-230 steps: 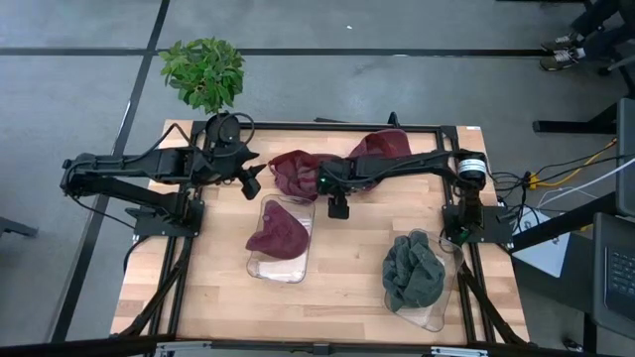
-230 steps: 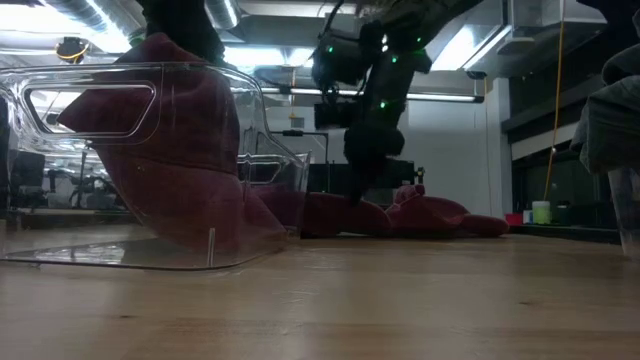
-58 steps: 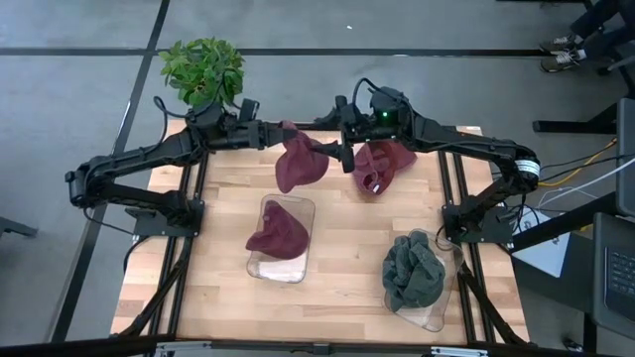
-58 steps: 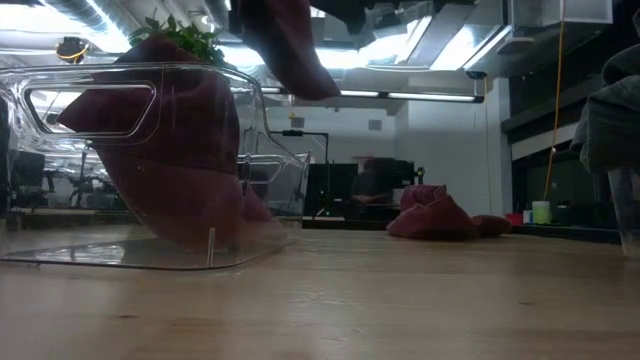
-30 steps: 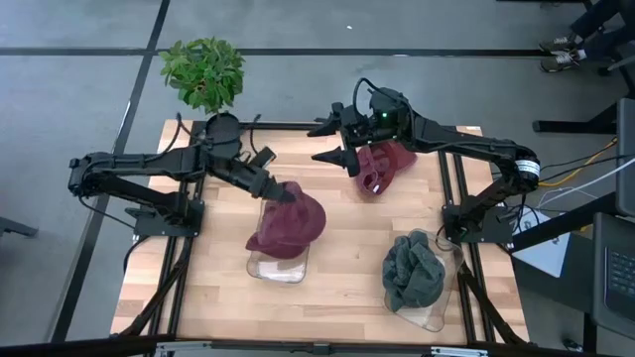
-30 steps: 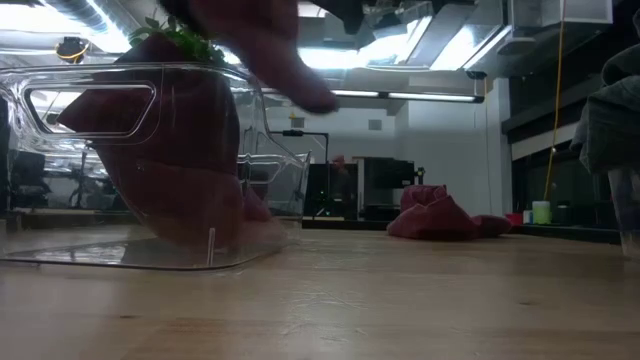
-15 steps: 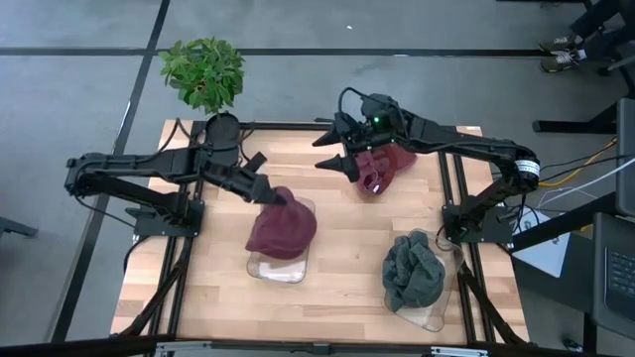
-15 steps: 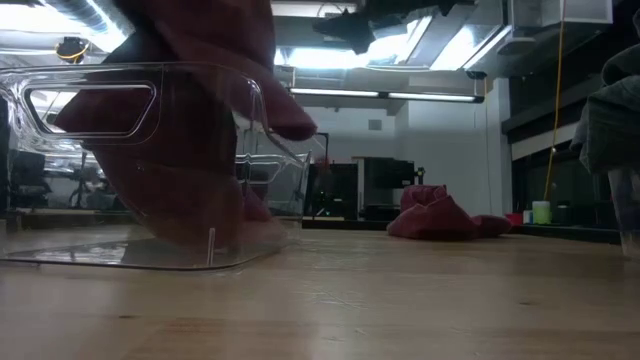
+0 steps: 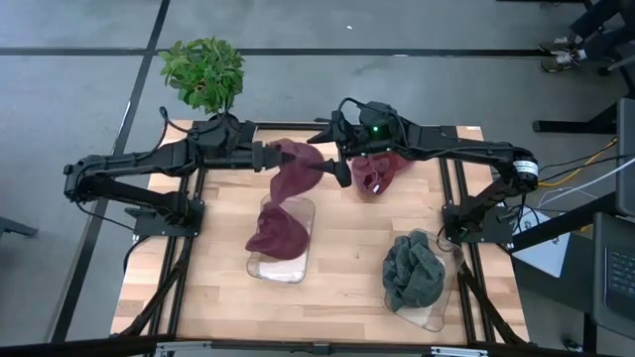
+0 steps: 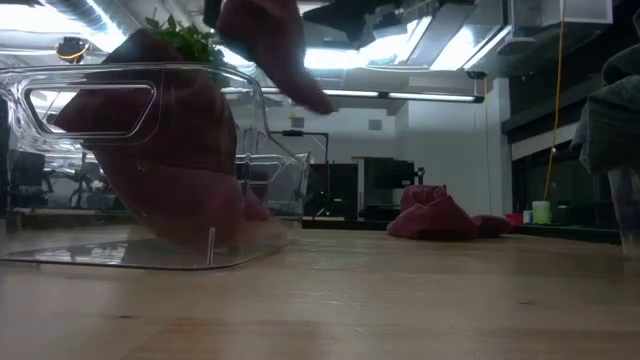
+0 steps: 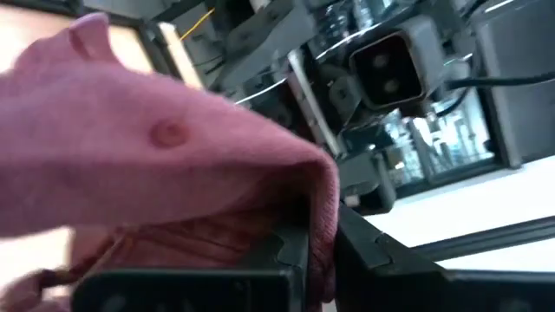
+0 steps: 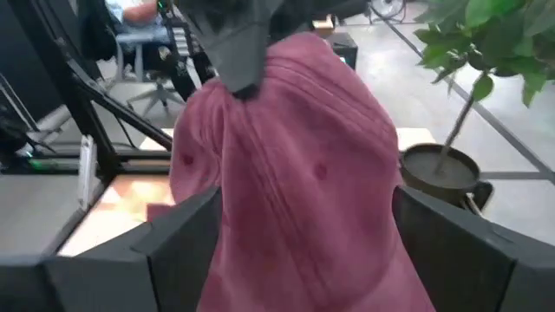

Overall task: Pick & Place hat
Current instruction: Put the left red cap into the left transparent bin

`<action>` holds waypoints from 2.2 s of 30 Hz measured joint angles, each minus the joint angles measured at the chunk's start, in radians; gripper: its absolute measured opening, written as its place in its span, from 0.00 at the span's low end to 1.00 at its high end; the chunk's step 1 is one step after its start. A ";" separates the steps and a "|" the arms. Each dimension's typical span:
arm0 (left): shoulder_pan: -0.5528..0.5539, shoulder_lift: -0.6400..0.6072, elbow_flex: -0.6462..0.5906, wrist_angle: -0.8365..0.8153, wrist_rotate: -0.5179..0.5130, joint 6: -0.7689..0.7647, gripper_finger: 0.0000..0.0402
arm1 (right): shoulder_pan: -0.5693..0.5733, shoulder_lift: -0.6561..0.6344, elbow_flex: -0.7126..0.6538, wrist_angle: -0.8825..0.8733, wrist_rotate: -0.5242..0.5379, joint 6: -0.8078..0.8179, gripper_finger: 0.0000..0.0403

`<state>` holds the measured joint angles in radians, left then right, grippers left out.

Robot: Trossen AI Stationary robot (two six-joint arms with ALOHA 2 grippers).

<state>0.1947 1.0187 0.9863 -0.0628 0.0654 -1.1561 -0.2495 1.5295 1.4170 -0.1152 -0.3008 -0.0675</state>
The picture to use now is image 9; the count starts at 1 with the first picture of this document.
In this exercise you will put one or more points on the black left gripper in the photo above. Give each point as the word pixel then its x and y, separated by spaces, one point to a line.
pixel 243 158

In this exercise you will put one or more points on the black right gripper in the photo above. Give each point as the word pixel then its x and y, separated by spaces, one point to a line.
pixel 377 141

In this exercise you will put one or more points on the clear plastic bin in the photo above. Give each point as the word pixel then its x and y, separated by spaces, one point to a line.
pixel 283 273
pixel 436 320

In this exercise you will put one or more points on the dark green cloth pile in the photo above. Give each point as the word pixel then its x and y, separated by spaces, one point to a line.
pixel 407 300
pixel 412 258

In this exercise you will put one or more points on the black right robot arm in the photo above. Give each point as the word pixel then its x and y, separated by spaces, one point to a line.
pixel 461 144

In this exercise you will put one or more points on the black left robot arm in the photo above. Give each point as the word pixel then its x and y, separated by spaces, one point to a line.
pixel 149 156

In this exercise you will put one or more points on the potted green plant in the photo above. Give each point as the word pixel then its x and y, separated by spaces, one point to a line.
pixel 203 74

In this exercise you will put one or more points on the black stand base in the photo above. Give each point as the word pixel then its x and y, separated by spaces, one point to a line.
pixel 560 127

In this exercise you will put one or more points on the white box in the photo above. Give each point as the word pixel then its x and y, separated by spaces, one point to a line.
pixel 546 253

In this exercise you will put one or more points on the black desk leg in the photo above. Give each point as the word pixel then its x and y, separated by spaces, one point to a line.
pixel 570 223

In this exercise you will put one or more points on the person's shoe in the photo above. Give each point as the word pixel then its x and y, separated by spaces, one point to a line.
pixel 563 62
pixel 558 44

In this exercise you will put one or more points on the black stand foot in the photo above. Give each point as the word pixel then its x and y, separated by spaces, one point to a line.
pixel 15 227

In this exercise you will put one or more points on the person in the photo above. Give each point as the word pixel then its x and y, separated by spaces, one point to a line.
pixel 593 17

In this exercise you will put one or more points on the dark gray monitor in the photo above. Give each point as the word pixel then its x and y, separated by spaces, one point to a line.
pixel 627 158

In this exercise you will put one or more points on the black crossbar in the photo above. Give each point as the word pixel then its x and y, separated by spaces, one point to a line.
pixel 49 349

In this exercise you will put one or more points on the dark gray laptop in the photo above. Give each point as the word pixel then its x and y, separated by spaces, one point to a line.
pixel 620 273

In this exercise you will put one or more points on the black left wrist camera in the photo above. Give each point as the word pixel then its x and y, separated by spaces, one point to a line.
pixel 262 156

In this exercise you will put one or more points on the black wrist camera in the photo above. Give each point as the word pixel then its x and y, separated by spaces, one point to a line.
pixel 377 114
pixel 262 156

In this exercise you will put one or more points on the black aluminium table frame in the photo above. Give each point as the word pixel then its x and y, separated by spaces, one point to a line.
pixel 288 124

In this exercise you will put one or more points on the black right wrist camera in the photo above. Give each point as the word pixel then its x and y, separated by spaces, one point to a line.
pixel 377 114

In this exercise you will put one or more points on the silver metal bracket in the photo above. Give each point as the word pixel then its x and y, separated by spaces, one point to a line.
pixel 183 347
pixel 459 352

